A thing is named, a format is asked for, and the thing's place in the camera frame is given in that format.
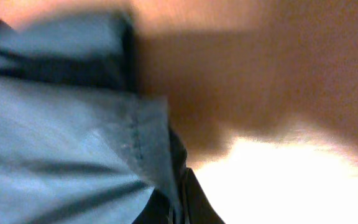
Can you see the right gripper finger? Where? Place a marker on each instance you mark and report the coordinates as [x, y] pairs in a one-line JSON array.
[[193, 206]]

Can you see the navy blue shorts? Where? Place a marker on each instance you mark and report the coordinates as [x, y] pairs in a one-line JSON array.
[[78, 144]]

